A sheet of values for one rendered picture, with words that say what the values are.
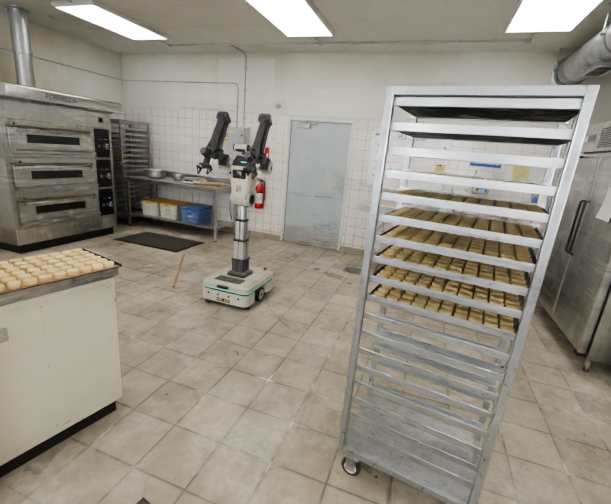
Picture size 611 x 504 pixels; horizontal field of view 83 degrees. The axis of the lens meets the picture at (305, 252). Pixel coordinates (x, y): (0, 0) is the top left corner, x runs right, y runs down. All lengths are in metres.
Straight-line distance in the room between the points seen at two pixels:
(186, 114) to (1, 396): 5.69
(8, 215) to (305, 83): 4.40
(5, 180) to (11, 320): 3.73
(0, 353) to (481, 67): 5.56
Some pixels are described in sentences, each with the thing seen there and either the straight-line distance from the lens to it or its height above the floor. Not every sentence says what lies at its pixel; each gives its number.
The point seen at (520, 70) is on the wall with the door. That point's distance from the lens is 5.73.
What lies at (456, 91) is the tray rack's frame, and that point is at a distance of 1.42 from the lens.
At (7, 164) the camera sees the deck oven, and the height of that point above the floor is 1.12.
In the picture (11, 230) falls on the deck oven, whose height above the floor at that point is 0.31.
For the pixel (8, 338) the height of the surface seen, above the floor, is 0.69.
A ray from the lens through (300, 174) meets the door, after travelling 5.94.
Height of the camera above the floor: 1.56
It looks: 16 degrees down
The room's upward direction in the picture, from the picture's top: 5 degrees clockwise
